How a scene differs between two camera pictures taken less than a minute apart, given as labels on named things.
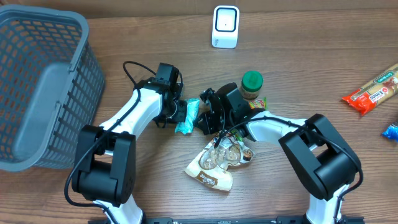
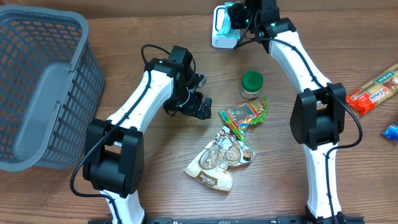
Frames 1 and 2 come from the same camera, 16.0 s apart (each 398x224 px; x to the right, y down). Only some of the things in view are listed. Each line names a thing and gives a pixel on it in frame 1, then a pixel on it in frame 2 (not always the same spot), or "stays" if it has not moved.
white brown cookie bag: (211, 165) stays
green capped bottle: (251, 83) stays
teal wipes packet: (193, 105) to (227, 30)
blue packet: (392, 132) stays
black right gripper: (204, 127) to (234, 10)
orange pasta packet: (380, 89) stays
